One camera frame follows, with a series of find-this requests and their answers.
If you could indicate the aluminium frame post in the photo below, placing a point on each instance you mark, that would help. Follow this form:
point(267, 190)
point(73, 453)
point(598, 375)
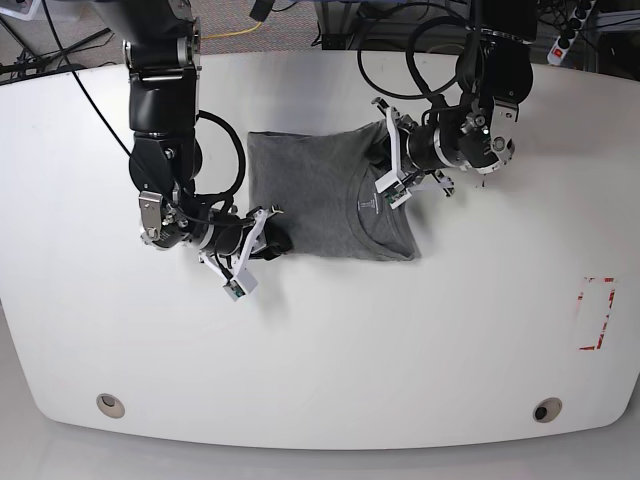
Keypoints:
point(338, 24)

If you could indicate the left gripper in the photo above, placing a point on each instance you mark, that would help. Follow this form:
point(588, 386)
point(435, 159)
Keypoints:
point(468, 137)

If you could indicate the left table cable grommet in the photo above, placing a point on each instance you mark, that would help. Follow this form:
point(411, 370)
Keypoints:
point(110, 406)

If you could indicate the red tape rectangle marking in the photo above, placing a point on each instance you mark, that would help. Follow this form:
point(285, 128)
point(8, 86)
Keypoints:
point(594, 306)

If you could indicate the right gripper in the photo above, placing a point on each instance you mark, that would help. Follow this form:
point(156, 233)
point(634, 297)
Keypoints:
point(225, 242)

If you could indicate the table cable grommet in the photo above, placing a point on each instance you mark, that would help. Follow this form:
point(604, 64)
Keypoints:
point(547, 410)
point(110, 406)

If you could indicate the black tripod stand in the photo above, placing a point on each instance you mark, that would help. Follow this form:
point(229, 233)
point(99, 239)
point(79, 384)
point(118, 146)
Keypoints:
point(30, 64)

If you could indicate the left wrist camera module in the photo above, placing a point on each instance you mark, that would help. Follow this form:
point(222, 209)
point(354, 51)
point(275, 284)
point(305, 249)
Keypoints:
point(391, 188)

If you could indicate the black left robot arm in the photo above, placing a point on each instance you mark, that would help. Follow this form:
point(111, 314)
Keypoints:
point(495, 59)

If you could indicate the white power strip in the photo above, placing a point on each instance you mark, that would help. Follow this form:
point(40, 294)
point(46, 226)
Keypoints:
point(570, 30)

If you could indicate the grey T-shirt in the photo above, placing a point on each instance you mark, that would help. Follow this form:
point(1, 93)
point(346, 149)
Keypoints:
point(325, 187)

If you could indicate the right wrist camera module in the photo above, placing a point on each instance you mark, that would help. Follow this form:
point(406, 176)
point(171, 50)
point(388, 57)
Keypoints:
point(240, 285)

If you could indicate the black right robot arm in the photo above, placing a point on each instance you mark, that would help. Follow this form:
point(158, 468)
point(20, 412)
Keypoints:
point(161, 49)

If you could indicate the right table cable grommet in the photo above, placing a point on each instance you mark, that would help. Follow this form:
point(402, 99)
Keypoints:
point(547, 410)

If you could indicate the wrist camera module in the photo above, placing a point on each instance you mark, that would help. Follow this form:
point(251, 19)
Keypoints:
point(391, 188)
point(240, 285)

